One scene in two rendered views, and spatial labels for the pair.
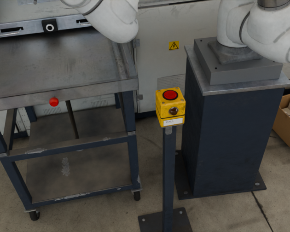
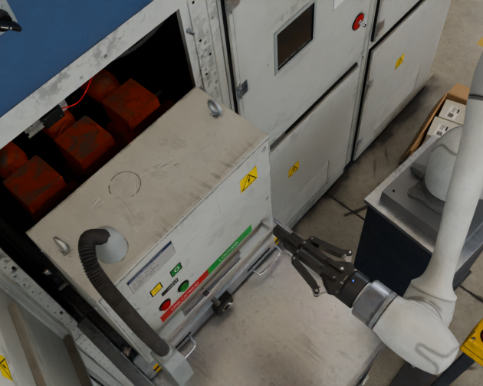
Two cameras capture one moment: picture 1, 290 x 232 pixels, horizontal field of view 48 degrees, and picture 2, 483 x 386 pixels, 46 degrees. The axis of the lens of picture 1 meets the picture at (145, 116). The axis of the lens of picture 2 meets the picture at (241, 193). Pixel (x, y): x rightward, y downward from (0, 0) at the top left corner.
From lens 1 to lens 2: 1.29 m
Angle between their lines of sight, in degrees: 25
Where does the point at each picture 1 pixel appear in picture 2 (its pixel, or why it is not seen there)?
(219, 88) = (467, 253)
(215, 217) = not seen: hidden behind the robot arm
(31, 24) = (200, 319)
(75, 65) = (317, 345)
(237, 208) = (461, 318)
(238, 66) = (475, 218)
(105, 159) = not seen: hidden behind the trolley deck
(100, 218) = not seen: outside the picture
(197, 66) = (414, 231)
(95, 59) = (327, 318)
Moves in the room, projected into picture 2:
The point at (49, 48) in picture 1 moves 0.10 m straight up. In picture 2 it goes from (247, 335) to (244, 324)
